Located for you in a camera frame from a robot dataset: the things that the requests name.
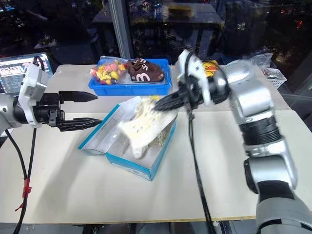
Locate laptop screen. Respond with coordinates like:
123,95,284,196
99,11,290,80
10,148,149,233
0,53,53,96

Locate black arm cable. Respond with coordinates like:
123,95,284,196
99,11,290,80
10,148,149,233
14,127,38,234
184,51,217,234
4,128,29,234

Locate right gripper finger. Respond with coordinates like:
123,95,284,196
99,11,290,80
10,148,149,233
155,90,182,107
153,98,187,113

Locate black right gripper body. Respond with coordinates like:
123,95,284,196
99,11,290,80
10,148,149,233
177,77,204,110

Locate yellow brown box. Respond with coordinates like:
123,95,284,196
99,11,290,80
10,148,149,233
167,4,194,19

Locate white plastic basket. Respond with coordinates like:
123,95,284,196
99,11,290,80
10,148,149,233
264,69,288,89

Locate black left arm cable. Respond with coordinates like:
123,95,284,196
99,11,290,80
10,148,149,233
4,128,29,234
14,127,38,234

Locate grey metal pillar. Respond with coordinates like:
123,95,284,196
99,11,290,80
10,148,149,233
109,0,134,65

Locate blue cardboard shoebox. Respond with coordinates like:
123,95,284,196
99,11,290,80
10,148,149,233
78,97,178,182

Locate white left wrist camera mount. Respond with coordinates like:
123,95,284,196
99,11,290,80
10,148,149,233
18,62,49,129

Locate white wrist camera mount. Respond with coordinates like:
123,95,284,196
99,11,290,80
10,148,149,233
18,62,49,129
176,50,213,106

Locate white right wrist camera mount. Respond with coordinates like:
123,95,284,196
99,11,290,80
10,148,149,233
176,50,213,106

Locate white dotted shoe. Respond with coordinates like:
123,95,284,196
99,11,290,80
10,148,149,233
117,96,179,159
148,128,173,150

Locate dark background table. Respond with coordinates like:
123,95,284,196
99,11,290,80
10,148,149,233
91,1,225,64

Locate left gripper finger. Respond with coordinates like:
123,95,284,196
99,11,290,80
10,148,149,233
58,118,104,133
58,91,99,108

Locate clear plastic bag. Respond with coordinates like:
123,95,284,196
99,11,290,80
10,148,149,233
250,52,274,72

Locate blue plastic bin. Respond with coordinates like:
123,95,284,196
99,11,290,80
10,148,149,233
88,58,172,97

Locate yellow duck toy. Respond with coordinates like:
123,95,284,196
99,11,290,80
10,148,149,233
200,60,222,78

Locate bag of toy fruits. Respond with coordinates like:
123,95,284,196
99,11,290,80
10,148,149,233
89,56,128,86

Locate red cable tape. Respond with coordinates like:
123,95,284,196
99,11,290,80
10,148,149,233
15,178,32,212

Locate brown plush shoe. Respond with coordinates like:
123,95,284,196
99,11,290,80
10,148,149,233
126,58,167,83

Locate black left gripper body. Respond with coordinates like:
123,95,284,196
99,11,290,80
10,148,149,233
34,92,66,128

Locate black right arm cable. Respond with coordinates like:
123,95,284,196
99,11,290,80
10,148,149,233
184,51,217,234

